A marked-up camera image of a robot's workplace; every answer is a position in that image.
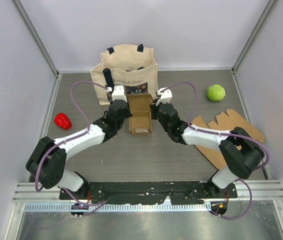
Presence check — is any spare brown cardboard box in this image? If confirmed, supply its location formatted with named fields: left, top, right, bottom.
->
left=190, top=108, right=266, bottom=171

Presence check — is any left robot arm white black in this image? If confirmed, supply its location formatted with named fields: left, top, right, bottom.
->
left=25, top=99, right=132, bottom=200

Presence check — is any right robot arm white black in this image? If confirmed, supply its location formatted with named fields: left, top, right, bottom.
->
left=150, top=102, right=266, bottom=198

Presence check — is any beige canvas tote bag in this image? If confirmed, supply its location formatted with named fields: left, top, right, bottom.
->
left=90, top=44, right=158, bottom=98

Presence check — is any green cabbage ball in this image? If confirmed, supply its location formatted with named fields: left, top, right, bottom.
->
left=206, top=84, right=226, bottom=102

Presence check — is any red bell pepper toy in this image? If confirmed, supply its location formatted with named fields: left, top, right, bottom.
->
left=53, top=112, right=72, bottom=130

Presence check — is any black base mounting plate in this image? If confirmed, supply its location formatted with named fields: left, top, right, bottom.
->
left=59, top=181, right=238, bottom=205

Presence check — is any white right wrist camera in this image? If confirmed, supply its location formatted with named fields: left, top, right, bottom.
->
left=156, top=87, right=173, bottom=106

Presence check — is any slotted cable duct strip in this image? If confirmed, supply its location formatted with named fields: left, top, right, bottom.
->
left=23, top=201, right=211, bottom=213

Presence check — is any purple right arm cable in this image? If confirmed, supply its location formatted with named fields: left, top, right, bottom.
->
left=163, top=81, right=270, bottom=221

